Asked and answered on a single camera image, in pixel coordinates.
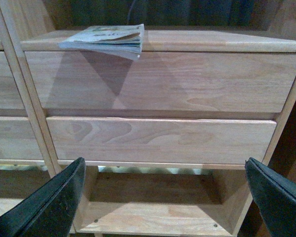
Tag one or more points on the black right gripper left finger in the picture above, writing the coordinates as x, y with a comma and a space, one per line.
51, 209

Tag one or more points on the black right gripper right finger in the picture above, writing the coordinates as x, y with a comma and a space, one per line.
275, 197

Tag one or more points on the left wooden shelf unit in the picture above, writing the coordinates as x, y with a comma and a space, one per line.
25, 160

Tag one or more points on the wooden shelf unit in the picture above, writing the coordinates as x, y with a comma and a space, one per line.
25, 160
167, 199

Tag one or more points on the right wooden shelf unit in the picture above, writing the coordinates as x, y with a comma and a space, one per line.
167, 199

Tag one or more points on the left lower wooden drawer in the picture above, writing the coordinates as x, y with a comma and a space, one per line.
17, 139

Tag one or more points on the wooden drawer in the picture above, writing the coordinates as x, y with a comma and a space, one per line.
9, 94
201, 141
163, 81
17, 139

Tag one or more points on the right lower wooden drawer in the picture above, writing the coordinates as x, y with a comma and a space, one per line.
201, 141

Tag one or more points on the left upper wooden drawer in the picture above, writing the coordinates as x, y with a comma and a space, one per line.
9, 94

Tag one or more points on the right upper wooden drawer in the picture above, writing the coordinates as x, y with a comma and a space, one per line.
163, 81

